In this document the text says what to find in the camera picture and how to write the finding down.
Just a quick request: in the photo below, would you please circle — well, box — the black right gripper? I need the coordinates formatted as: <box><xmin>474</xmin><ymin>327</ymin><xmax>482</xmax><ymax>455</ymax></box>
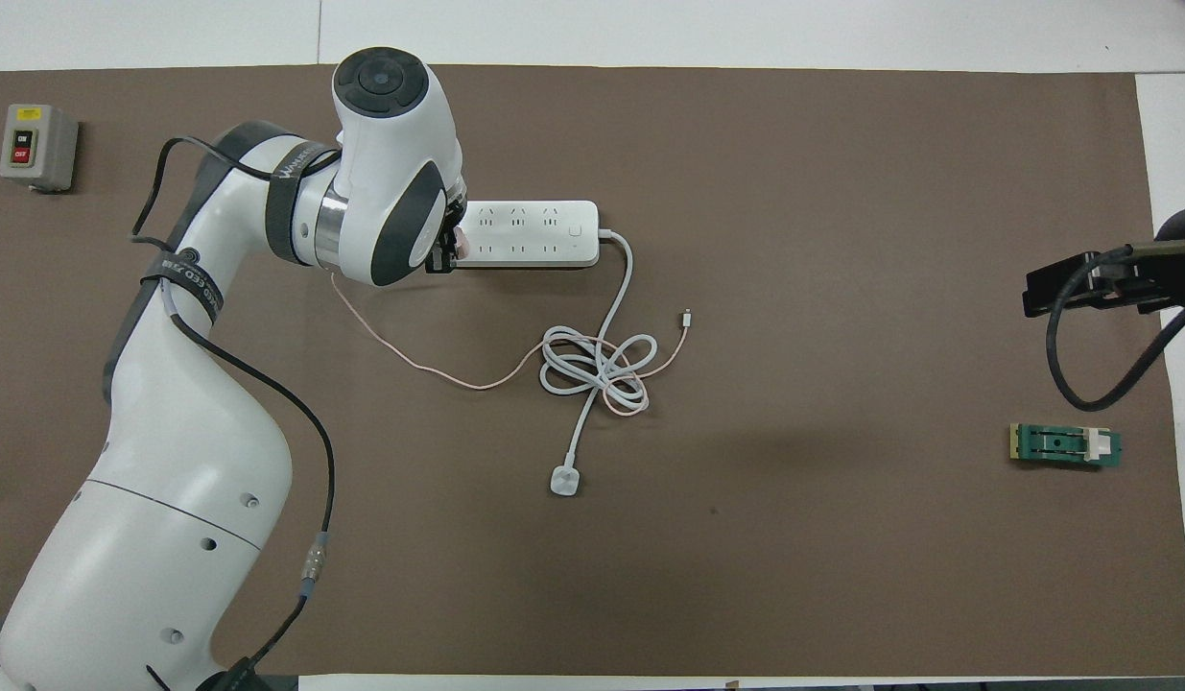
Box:
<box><xmin>1022</xmin><ymin>251</ymin><xmax>1178</xmax><ymax>318</ymax></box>

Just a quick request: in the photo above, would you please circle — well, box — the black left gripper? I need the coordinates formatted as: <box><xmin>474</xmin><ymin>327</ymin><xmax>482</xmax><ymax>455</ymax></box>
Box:
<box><xmin>427</xmin><ymin>187</ymin><xmax>470</xmax><ymax>276</ymax></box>

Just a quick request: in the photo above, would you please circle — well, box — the thin pink charger cable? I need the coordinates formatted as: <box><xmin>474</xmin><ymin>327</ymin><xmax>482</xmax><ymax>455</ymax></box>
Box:
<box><xmin>331</xmin><ymin>274</ymin><xmax>694</xmax><ymax>417</ymax></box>

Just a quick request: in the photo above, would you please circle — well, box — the white power strip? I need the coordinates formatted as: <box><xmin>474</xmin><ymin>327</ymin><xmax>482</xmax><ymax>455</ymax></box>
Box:
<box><xmin>458</xmin><ymin>200</ymin><xmax>601</xmax><ymax>269</ymax></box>

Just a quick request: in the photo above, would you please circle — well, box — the grey on-off button box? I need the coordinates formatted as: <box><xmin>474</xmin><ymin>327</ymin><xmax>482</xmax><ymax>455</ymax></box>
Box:
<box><xmin>0</xmin><ymin>103</ymin><xmax>80</xmax><ymax>193</ymax></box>

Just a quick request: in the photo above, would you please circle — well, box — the brown table mat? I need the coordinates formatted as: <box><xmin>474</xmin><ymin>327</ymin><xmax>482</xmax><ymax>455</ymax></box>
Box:
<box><xmin>0</xmin><ymin>63</ymin><xmax>1185</xmax><ymax>678</ymax></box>

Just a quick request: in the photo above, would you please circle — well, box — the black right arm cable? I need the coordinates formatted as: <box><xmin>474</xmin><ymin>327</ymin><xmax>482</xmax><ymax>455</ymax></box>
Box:
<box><xmin>1046</xmin><ymin>238</ymin><xmax>1185</xmax><ymax>414</ymax></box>

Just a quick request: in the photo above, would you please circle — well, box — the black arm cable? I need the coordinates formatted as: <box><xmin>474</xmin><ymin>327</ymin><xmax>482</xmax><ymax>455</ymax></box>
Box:
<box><xmin>1046</xmin><ymin>238</ymin><xmax>1185</xmax><ymax>414</ymax></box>
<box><xmin>131</xmin><ymin>137</ymin><xmax>336</xmax><ymax>691</ymax></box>

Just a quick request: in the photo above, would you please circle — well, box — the green knife switch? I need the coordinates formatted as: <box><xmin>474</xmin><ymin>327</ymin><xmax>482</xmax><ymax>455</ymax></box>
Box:
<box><xmin>1009</xmin><ymin>423</ymin><xmax>1124</xmax><ymax>471</ymax></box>

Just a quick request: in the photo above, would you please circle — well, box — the white power strip cord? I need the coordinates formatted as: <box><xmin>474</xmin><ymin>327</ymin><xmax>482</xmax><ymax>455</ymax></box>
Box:
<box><xmin>539</xmin><ymin>228</ymin><xmax>660</xmax><ymax>497</ymax></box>

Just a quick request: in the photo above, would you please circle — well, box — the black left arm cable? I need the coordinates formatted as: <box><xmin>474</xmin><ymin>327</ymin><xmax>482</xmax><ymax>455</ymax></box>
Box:
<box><xmin>131</xmin><ymin>137</ymin><xmax>336</xmax><ymax>691</ymax></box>

